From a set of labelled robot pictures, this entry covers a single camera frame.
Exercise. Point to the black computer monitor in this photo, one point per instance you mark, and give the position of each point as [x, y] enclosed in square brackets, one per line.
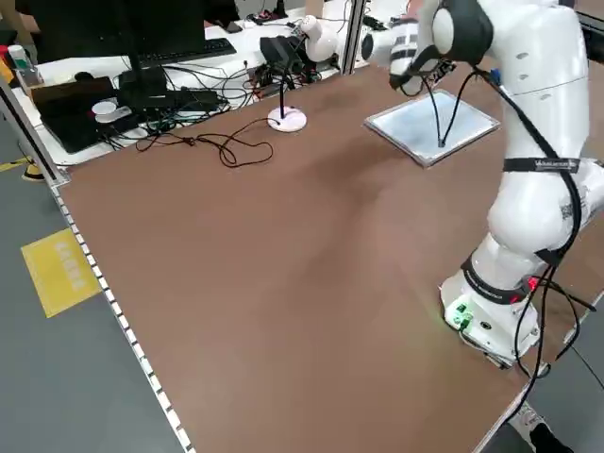
[118, 23]

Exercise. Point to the aluminium frame post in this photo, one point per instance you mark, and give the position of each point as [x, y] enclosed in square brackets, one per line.
[353, 33]

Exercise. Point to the black keyboard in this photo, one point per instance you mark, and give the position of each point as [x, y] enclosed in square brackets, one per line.
[189, 52]

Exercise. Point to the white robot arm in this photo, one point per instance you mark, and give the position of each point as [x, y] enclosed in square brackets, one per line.
[533, 118]

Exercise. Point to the white desk lamp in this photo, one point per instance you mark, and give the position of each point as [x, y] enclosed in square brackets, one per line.
[321, 42]

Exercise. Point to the person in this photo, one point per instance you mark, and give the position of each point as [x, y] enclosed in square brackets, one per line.
[545, 431]

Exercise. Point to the small white bowl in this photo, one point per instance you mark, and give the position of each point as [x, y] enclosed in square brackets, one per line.
[105, 110]

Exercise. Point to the black electronics box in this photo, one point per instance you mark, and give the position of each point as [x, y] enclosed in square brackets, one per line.
[278, 52]

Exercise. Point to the silver framed whiteboard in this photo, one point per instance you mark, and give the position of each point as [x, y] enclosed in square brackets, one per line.
[424, 127]

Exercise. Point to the yellow floor sign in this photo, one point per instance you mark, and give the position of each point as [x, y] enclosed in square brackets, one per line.
[59, 271]

